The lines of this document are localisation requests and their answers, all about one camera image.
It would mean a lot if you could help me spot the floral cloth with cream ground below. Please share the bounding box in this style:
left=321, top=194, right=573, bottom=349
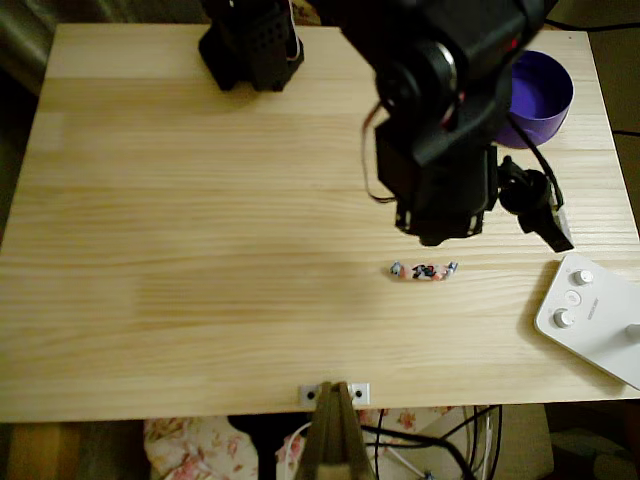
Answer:
left=143, top=405, right=471, bottom=480
left=292, top=0, right=324, bottom=27

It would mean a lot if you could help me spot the white lamp base with knobs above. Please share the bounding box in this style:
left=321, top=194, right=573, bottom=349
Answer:
left=533, top=252, right=640, bottom=392

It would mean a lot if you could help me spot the colourful candy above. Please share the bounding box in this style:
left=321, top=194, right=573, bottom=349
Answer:
left=388, top=259, right=460, bottom=284

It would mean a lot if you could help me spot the thick black cable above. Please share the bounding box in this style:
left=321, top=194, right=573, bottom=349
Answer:
left=359, top=423, right=476, bottom=480

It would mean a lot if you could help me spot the black camera cable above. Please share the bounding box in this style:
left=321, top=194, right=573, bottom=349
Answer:
left=507, top=112, right=566, bottom=209

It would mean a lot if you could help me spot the white cable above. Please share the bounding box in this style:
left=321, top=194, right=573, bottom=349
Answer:
left=276, top=421, right=314, bottom=480

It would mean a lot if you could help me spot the purple plastic bowl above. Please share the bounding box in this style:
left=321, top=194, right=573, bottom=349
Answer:
left=494, top=49, right=575, bottom=150

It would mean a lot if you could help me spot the wooden table leg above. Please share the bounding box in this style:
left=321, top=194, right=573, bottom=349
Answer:
left=8, top=422, right=84, bottom=480

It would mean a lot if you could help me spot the thin black cable loop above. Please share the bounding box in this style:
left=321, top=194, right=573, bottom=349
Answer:
left=464, top=403, right=504, bottom=480

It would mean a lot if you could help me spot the dark olive sofa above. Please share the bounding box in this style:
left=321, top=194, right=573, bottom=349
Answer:
left=0, top=0, right=124, bottom=96

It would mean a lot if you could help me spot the white metal bracket plate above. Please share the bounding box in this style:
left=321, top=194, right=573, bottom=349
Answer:
left=298, top=382, right=371, bottom=404

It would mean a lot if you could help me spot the olive camera stand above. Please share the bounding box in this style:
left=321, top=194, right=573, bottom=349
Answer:
left=294, top=380, right=376, bottom=480

